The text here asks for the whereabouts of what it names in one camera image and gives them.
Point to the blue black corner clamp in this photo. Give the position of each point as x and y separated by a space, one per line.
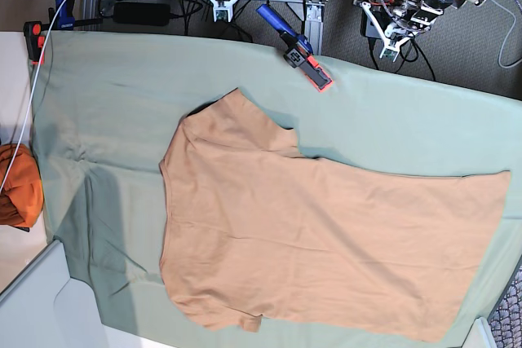
60 18

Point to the tan orange T-shirt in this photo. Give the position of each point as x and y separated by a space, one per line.
255 230

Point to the blue orange bar clamp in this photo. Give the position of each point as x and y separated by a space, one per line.
299 53

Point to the folded dark orange cloth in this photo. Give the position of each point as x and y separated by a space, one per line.
22 195

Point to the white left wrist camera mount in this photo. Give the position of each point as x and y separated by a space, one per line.
393 29

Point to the aluminium frame post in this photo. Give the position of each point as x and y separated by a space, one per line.
311 13

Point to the patterned grey mat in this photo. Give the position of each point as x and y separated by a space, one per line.
505 319

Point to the black power brick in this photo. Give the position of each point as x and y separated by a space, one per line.
140 13

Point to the sage green table cloth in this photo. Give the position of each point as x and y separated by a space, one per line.
107 105

